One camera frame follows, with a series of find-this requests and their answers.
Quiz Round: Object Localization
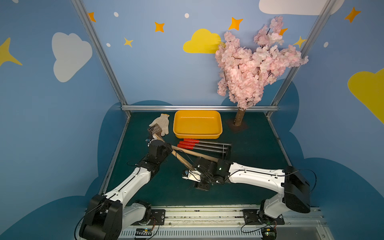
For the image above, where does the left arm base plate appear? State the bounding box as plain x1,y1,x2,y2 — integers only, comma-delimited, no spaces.
132,209,166,226

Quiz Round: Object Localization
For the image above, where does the white knitted work glove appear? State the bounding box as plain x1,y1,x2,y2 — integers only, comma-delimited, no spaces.
149,114,170,137

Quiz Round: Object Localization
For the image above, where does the bottom red handle tool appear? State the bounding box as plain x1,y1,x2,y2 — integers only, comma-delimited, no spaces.
177,144,227,154

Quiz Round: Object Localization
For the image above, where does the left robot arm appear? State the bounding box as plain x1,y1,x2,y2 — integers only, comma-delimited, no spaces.
75,140,172,240

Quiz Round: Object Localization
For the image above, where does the top red handle tool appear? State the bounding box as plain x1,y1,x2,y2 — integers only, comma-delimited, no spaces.
184,139,232,146

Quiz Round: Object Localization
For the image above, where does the wooden handle hoe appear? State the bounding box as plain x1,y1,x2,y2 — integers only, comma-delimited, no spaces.
172,146,219,163
153,134,194,171

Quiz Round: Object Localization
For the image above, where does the yellow plastic storage box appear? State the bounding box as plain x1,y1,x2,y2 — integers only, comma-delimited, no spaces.
173,110,223,139

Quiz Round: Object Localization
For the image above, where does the red handle tool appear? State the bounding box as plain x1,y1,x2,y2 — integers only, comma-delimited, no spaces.
184,139,232,146
177,144,227,154
177,141,228,151

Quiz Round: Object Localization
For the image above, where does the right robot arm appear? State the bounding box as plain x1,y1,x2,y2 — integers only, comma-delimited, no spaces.
183,157,311,223

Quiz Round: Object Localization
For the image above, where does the aluminium front rail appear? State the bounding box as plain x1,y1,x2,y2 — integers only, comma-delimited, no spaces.
117,205,334,240

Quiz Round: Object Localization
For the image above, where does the small brown slotted scoop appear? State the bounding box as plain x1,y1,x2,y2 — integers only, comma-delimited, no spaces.
148,124,162,136

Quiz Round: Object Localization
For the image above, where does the pink blossom artificial tree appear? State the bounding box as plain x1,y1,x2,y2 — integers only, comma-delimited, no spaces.
215,16,309,131

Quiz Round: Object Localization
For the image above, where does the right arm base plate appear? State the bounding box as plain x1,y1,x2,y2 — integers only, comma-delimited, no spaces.
243,209,285,225

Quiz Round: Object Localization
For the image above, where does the middle red handle tool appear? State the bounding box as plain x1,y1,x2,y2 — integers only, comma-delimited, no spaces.
177,141,228,151

